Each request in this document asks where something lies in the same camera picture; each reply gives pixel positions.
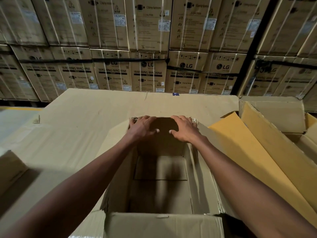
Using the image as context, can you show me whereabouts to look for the person's right hand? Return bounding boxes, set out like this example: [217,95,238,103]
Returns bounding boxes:
[169,115,203,144]

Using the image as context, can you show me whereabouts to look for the person's left hand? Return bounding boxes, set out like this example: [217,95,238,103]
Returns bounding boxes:
[126,115,160,147]

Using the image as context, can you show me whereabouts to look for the brown cardboard box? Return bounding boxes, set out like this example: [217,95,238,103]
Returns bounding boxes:
[68,116,258,238]

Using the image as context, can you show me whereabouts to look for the person's left forearm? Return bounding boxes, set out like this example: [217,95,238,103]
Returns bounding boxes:
[0,137,139,238]

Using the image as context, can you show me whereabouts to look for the person's right forearm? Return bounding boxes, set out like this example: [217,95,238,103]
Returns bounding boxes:
[191,137,317,238]

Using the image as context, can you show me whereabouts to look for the large flat cardboard sheet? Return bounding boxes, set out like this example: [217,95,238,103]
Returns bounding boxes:
[0,88,239,238]

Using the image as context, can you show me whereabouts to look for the open cardboard box yellow flaps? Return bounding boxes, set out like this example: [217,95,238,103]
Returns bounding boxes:
[208,96,317,228]

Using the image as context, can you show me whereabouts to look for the stack of printed appliance cartons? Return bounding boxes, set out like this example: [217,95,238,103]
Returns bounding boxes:
[0,0,317,107]

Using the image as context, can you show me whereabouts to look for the small plain cardboard box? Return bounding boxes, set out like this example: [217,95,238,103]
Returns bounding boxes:
[0,148,28,197]

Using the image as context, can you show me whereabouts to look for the black metal rack post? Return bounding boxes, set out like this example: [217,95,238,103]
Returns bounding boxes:
[231,0,279,96]

